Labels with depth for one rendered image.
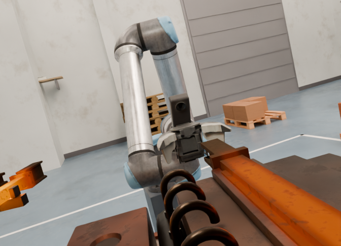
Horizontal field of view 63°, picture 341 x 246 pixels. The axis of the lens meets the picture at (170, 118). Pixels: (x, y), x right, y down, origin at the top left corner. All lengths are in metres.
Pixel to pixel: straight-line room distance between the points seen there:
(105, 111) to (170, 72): 6.15
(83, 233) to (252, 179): 0.18
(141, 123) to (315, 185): 0.72
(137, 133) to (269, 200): 0.73
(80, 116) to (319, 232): 7.19
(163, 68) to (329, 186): 0.99
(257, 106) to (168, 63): 4.25
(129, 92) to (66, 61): 6.42
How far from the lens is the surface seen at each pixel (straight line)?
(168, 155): 0.62
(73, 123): 7.33
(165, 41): 1.16
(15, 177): 0.72
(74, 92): 7.32
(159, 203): 1.46
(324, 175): 0.31
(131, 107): 0.98
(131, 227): 0.31
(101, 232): 0.32
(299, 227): 0.20
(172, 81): 1.23
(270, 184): 0.26
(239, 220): 0.24
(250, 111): 5.30
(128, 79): 1.04
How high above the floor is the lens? 1.11
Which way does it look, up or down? 6 degrees down
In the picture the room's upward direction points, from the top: 14 degrees counter-clockwise
